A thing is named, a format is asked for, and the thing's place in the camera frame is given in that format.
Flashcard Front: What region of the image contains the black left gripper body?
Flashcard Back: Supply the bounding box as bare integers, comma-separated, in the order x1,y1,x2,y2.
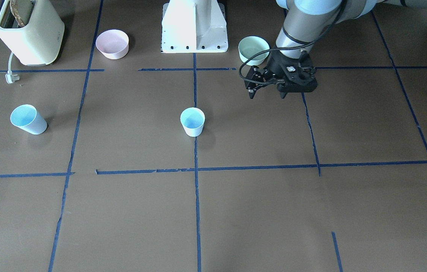
244,50,318,93

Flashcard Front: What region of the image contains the blue cup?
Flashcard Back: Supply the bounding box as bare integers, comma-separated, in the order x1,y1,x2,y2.
10,104,48,135
179,107,206,137

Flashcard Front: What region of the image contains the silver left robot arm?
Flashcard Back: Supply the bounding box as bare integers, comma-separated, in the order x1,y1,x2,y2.
239,0,381,99

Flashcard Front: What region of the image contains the pale green bowl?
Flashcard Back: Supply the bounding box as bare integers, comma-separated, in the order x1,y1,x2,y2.
238,36,270,66

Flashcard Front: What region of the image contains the pink bowl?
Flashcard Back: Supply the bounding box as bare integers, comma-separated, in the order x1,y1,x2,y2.
95,29,130,60

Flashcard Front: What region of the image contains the cream white toaster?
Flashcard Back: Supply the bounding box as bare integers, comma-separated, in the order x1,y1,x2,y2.
0,0,65,66

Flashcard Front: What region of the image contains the toasted bread slice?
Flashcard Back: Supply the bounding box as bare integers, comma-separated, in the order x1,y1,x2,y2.
9,0,34,28

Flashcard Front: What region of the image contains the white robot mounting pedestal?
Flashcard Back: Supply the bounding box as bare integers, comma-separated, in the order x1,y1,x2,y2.
160,0,229,54

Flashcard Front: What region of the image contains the white toaster power cord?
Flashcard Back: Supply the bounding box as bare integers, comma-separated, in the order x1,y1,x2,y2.
5,52,20,84

